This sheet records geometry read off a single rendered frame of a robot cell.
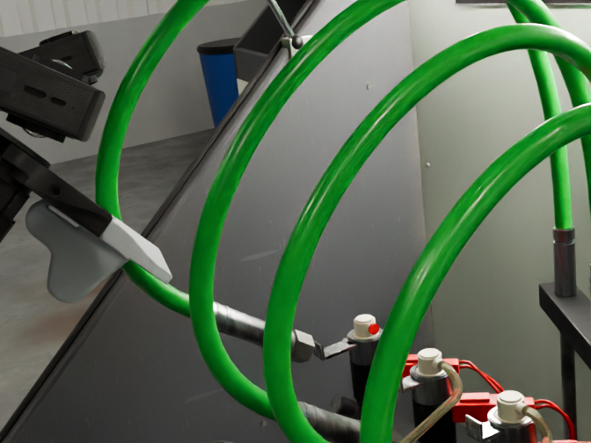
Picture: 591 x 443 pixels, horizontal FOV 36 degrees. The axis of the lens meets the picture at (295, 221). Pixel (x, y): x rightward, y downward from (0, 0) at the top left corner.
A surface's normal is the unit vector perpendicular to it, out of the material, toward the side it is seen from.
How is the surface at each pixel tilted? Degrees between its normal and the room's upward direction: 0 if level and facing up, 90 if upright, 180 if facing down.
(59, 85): 90
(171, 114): 90
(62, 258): 73
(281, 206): 90
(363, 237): 90
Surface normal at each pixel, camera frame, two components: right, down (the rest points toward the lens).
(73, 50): 0.25, 0.04
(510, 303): -0.87, 0.23
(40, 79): 0.50, 0.20
